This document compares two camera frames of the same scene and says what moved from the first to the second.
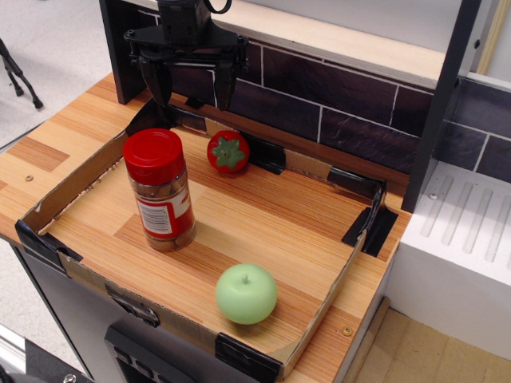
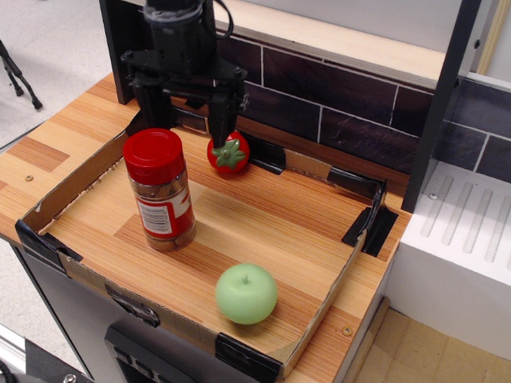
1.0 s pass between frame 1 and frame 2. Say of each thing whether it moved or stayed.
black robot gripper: moved
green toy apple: stayed
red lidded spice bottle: stayed
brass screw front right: stayed
